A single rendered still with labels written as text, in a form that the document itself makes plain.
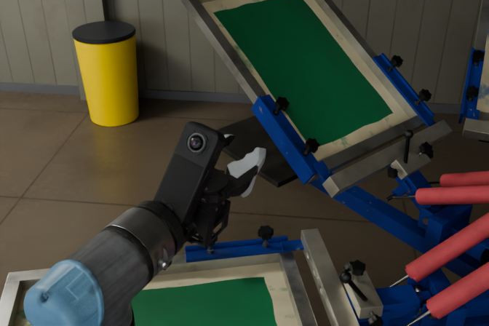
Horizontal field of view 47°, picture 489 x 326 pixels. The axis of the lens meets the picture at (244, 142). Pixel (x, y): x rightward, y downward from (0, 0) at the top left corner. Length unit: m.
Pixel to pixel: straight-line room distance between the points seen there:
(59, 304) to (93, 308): 0.03
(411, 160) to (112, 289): 1.35
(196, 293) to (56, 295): 1.04
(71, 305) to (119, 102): 3.87
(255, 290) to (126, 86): 2.99
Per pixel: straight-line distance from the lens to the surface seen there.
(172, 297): 1.56
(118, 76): 4.28
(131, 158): 4.02
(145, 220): 0.60
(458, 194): 1.64
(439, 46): 4.62
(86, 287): 0.55
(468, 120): 2.08
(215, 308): 1.52
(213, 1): 2.04
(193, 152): 0.62
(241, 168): 0.71
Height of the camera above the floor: 2.06
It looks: 30 degrees down
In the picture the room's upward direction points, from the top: straight up
